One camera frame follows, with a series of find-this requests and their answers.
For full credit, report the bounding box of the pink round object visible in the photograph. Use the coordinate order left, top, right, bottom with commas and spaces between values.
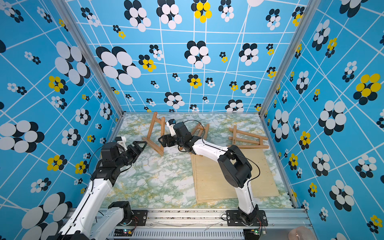
288, 226, 317, 240

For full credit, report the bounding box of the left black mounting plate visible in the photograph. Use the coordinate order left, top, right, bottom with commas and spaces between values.
118, 210, 149, 227

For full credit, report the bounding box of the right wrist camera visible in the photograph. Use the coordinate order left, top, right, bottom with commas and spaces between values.
166, 119, 176, 137

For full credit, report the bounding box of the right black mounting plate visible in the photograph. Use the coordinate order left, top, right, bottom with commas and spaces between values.
226, 209, 268, 228

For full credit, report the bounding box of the black mounting plate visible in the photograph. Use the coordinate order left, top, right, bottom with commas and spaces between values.
118, 210, 149, 227
226, 209, 268, 228

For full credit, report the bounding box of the plywood board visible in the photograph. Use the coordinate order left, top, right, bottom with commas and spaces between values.
191, 149, 279, 203

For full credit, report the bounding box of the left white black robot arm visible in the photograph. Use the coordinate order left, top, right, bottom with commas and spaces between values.
48, 137, 147, 240

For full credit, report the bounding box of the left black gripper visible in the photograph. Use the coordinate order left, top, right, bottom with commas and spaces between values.
115, 140, 147, 169

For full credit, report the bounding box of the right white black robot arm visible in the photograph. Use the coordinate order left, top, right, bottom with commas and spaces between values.
158, 119, 259, 226

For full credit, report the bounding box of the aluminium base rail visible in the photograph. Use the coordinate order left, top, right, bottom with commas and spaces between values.
96, 209, 313, 240

